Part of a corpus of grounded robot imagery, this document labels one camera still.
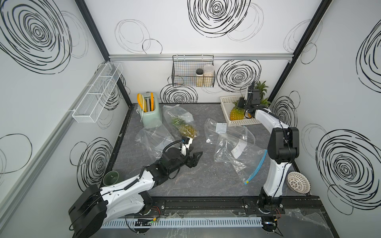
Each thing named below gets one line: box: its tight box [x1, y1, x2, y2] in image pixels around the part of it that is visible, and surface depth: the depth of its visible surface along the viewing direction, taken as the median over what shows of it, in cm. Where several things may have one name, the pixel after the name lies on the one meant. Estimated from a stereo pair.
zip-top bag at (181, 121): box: [162, 104, 200, 139], surface depth 96 cm
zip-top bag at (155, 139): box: [134, 124, 177, 160], surface depth 91 cm
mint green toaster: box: [142, 92, 163, 128], surface depth 99 cm
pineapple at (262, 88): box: [254, 80, 271, 106], surface depth 104 cm
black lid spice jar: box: [195, 68, 204, 88], surface depth 87 cm
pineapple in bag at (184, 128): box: [172, 117, 198, 139], surface depth 95 cm
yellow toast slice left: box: [136, 93, 148, 114], surface depth 95 cm
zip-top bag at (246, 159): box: [214, 133, 268, 185], surface depth 86 cm
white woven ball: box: [286, 171, 312, 195], surface depth 81 cm
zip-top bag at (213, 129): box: [204, 118, 256, 146], surface depth 101 cm
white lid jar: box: [202, 63, 216, 88], surface depth 86 cm
